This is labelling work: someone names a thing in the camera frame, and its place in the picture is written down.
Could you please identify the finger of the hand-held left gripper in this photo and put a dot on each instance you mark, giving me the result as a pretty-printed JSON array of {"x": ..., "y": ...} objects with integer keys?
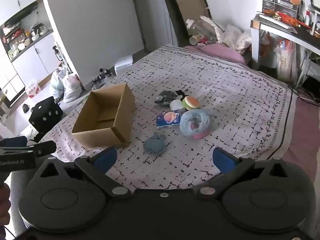
[{"x": 41, "y": 148}]

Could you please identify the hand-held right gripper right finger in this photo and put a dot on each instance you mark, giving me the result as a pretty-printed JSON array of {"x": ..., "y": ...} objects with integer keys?
[{"x": 223, "y": 158}]

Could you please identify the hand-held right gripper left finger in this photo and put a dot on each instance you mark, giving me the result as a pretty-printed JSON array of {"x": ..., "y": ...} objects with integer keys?
[{"x": 106, "y": 157}]

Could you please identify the brown cardboard box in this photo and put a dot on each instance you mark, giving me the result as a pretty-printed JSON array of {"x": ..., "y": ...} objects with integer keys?
[{"x": 105, "y": 120}]

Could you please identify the grey pink plush toy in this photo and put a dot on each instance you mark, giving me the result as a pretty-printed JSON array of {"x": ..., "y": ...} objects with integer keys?
[{"x": 196, "y": 123}]

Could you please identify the grey-blue round plush toy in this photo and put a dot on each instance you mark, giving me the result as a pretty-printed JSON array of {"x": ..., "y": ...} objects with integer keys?
[{"x": 155, "y": 145}]

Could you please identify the burger squishy toy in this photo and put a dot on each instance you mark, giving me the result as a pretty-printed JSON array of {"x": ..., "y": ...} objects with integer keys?
[{"x": 191, "y": 102}]

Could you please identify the blue tissue packet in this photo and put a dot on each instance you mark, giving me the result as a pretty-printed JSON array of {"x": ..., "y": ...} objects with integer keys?
[{"x": 168, "y": 120}]

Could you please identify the white soft sponge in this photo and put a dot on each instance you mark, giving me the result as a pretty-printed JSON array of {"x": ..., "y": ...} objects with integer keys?
[{"x": 176, "y": 104}]

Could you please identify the dark plastic-wrapped lace item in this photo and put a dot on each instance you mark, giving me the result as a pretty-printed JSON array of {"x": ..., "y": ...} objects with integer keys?
[{"x": 165, "y": 97}]

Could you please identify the black dice stool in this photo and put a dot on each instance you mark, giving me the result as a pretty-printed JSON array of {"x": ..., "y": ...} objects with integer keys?
[{"x": 46, "y": 113}]

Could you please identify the black-patterned white blanket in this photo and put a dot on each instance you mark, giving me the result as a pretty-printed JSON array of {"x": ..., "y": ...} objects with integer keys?
[{"x": 225, "y": 92}]

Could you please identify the pale blue plastic bag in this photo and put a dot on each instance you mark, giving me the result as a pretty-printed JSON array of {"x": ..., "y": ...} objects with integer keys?
[{"x": 58, "y": 81}]

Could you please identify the white and red plastic bag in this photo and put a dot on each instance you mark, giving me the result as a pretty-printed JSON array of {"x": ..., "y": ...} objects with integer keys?
[{"x": 72, "y": 86}]

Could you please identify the black lace cloth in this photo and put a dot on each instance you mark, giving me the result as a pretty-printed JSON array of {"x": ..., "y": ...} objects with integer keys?
[{"x": 182, "y": 93}]

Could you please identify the white appliance box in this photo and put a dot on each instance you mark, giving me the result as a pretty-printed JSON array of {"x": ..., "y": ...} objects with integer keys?
[{"x": 123, "y": 63}]

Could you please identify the pink bed sheet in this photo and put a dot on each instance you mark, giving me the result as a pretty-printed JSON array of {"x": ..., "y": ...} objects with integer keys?
[{"x": 220, "y": 51}]

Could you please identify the kitchen shelf with dishes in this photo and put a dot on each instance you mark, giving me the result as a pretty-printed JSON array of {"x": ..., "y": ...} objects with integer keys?
[{"x": 21, "y": 37}]

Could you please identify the bags under desk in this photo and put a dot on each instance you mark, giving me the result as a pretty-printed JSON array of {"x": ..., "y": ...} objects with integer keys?
[{"x": 283, "y": 52}]

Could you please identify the paper cup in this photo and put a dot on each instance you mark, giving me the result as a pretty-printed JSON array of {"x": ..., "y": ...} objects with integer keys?
[{"x": 195, "y": 39}]

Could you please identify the crumpled white plastic bags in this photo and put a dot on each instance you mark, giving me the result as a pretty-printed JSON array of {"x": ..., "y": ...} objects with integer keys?
[{"x": 231, "y": 36}]

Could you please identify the clear plastic bottle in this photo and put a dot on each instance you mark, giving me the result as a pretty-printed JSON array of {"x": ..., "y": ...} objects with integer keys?
[{"x": 197, "y": 27}]

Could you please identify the white desk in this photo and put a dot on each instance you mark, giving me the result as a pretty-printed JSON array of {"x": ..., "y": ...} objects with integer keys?
[{"x": 285, "y": 33}]

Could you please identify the red packaging on desk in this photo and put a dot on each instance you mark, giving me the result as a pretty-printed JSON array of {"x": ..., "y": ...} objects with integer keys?
[{"x": 285, "y": 17}]

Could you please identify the large flat cardboard box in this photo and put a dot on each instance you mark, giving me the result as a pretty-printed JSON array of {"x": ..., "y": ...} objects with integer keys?
[{"x": 183, "y": 7}]

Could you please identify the white bottle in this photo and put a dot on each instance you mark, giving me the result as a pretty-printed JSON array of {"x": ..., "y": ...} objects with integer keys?
[{"x": 307, "y": 18}]

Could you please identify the orange squishy toy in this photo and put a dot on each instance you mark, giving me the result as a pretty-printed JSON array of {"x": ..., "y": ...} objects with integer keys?
[{"x": 295, "y": 0}]

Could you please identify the black camera gear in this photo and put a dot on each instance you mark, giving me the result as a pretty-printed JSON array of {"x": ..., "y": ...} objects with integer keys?
[{"x": 102, "y": 76}]

